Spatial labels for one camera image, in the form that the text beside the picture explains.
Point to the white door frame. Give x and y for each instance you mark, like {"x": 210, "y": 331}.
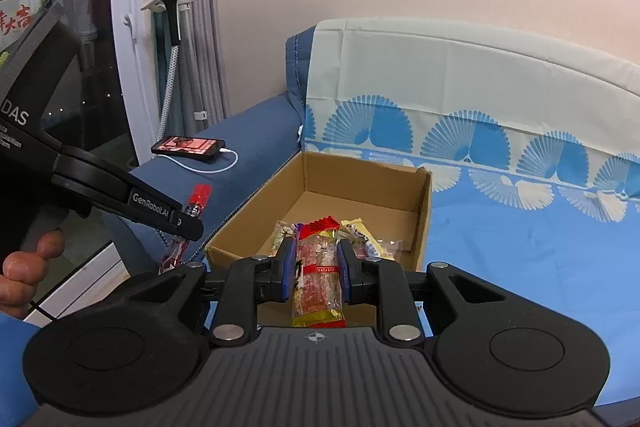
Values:
{"x": 136, "y": 63}

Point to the brown cardboard box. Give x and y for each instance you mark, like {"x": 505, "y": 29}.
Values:
{"x": 393, "y": 202}

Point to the person left hand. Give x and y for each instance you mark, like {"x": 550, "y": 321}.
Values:
{"x": 23, "y": 271}

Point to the clear bag mixed nuts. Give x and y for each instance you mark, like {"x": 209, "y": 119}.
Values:
{"x": 282, "y": 230}

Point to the black smartphone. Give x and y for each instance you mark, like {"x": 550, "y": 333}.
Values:
{"x": 200, "y": 149}

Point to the clear bag pink candies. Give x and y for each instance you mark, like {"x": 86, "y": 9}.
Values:
{"x": 390, "y": 249}

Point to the red Nescafe coffee stick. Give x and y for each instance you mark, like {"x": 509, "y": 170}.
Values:
{"x": 189, "y": 228}

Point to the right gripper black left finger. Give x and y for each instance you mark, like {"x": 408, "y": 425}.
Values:
{"x": 243, "y": 287}

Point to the yellow candy bar wrapper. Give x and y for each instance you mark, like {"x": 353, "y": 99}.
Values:
{"x": 362, "y": 240}

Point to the red yellow cereal bar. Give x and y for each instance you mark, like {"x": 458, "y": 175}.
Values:
{"x": 317, "y": 295}

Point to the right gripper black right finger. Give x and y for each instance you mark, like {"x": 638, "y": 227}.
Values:
{"x": 390, "y": 289}

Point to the blue white patterned sheet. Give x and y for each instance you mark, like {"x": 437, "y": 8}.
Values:
{"x": 533, "y": 144}

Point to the grey curtain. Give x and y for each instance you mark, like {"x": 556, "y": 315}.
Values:
{"x": 201, "y": 95}

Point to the blue fabric sofa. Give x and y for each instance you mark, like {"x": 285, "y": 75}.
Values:
{"x": 257, "y": 143}

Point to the purple candy bar wrapper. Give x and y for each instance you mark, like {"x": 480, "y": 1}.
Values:
{"x": 298, "y": 229}

